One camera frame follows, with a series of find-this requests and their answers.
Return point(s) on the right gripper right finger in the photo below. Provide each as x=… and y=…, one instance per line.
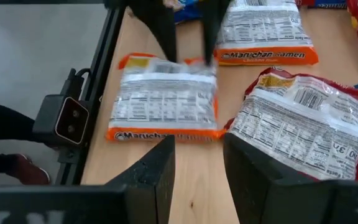
x=291, y=205

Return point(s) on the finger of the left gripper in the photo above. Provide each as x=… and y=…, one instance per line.
x=211, y=28
x=160, y=25

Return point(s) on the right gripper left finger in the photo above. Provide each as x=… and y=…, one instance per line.
x=73, y=205

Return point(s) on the orange Maruchan ramen pack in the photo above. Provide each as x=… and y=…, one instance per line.
x=263, y=28
x=163, y=105

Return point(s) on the person's foot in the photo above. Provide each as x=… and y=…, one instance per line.
x=30, y=172

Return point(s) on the black table-level camera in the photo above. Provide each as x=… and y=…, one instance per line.
x=61, y=119

